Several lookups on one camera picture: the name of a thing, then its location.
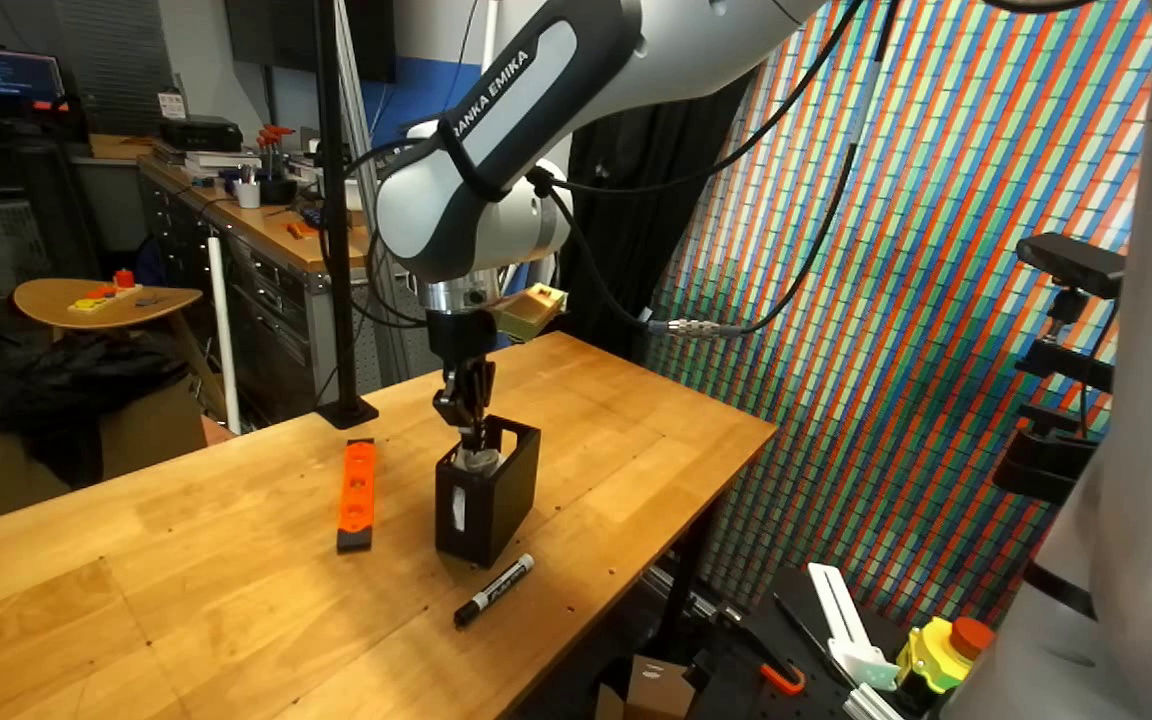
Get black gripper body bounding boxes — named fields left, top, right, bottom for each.
left=425, top=305, right=500, bottom=383

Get black perforated holder box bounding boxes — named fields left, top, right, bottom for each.
left=431, top=412, right=543, bottom=572

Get orange torpedo level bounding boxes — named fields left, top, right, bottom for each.
left=331, top=431, right=386, bottom=558

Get black pole stand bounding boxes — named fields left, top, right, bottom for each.
left=312, top=0, right=386, bottom=438

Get black Expo marker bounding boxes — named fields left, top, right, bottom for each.
left=449, top=550, right=541, bottom=632

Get workbench with drawers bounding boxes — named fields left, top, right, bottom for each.
left=132, top=152, right=425, bottom=431

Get white vertical pipe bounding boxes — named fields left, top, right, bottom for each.
left=203, top=229, right=246, bottom=439

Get small white cup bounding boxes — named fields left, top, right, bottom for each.
left=230, top=168, right=270, bottom=215

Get black printer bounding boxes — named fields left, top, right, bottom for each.
left=152, top=114, right=252, bottom=157

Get orange and yellow toys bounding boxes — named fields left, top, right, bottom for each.
left=66, top=263, right=148, bottom=325

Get multicolour patterned curtain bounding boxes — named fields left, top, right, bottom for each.
left=638, top=0, right=1152, bottom=632

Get orange and black clamp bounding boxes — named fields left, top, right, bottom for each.
left=682, top=586, right=811, bottom=704

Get black cable with silver connector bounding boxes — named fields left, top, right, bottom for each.
left=527, top=0, right=907, bottom=341

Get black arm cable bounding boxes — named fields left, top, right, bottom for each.
left=527, top=0, right=874, bottom=203

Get white slotted bracket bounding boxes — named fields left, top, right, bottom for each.
left=805, top=559, right=880, bottom=665

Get small white bracket piece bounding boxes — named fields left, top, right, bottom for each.
left=839, top=677, right=907, bottom=720

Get black camera mount rig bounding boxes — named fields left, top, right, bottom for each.
left=992, top=229, right=1132, bottom=507

